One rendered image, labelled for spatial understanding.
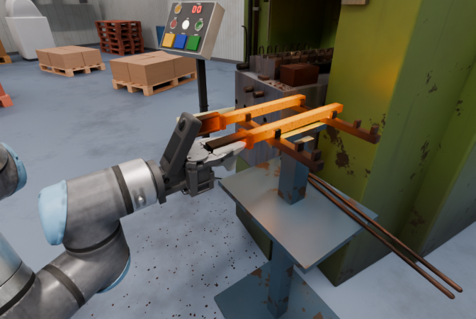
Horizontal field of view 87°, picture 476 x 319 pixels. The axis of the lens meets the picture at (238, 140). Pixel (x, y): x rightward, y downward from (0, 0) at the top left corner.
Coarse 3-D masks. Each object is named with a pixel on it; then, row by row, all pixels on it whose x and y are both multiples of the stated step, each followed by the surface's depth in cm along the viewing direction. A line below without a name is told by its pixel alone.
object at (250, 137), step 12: (324, 108) 71; (336, 108) 73; (288, 120) 64; (300, 120) 65; (312, 120) 68; (240, 132) 57; (252, 132) 58; (264, 132) 59; (216, 144) 52; (228, 144) 53; (252, 144) 57
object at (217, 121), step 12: (288, 96) 81; (300, 96) 81; (252, 108) 71; (264, 108) 73; (276, 108) 76; (204, 120) 62; (216, 120) 65; (228, 120) 67; (240, 120) 69; (204, 132) 64
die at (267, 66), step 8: (256, 56) 110; (272, 56) 103; (280, 56) 105; (288, 56) 107; (296, 56) 107; (304, 56) 107; (312, 56) 107; (320, 56) 109; (328, 56) 111; (256, 64) 111; (264, 64) 106; (272, 64) 101; (280, 64) 101; (288, 64) 103; (256, 72) 113; (264, 72) 107; (272, 72) 102; (320, 72) 113
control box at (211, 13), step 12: (180, 12) 141; (192, 12) 135; (204, 12) 131; (216, 12) 129; (168, 24) 145; (180, 24) 139; (192, 24) 134; (204, 24) 130; (216, 24) 132; (204, 36) 129; (216, 36) 134; (168, 48) 142; (204, 48) 130
